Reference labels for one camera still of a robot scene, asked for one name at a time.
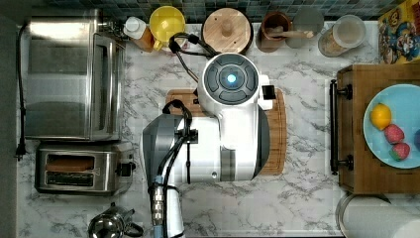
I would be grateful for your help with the stainless steel kettle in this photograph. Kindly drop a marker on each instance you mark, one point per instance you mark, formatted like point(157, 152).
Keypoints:
point(114, 222)

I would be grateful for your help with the yellow mug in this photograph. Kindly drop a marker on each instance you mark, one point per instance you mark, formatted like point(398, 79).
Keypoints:
point(165, 21)

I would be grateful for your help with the red green strawberry toy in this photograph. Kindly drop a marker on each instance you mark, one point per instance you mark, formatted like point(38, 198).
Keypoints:
point(400, 151)

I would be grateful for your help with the brown ceramic utensil jar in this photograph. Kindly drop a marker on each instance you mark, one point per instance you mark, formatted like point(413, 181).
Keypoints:
point(269, 38)

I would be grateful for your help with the paper towel roll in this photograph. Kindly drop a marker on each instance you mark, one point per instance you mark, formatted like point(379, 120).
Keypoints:
point(362, 216)

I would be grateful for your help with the black toaster lever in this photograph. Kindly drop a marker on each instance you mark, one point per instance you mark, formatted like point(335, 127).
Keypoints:
point(125, 169)

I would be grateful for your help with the clear jar with lid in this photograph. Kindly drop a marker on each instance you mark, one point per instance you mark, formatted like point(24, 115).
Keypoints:
point(347, 33)

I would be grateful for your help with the yellow lemon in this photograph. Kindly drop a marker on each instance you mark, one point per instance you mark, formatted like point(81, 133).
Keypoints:
point(380, 116)

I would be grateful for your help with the brown bread slice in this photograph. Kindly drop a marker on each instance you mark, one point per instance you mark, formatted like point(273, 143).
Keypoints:
point(68, 163)

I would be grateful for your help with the wooden spoon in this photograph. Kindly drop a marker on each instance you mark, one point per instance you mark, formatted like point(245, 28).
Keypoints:
point(294, 33)

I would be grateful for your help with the colourful cereal box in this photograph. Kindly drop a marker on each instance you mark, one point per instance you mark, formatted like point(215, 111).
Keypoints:
point(399, 34)

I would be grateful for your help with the stainless steel toaster oven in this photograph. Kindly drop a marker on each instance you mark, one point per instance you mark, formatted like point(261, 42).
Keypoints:
point(75, 74)

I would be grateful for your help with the dark canister with wooden lid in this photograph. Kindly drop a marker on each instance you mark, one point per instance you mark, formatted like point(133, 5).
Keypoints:
point(228, 30)

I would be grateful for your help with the grey round lid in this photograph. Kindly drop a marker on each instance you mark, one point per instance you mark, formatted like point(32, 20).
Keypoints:
point(306, 19)

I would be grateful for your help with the bamboo cutting board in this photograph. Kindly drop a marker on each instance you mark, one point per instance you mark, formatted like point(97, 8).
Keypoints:
point(276, 118)

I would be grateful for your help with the wooden drawer box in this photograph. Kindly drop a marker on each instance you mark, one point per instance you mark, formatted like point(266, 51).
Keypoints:
point(358, 169)

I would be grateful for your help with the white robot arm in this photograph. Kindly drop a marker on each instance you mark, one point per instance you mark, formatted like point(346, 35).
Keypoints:
point(229, 143)

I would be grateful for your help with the white cap sauce bottle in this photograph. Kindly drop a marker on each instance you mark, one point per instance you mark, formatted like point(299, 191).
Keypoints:
point(139, 33)

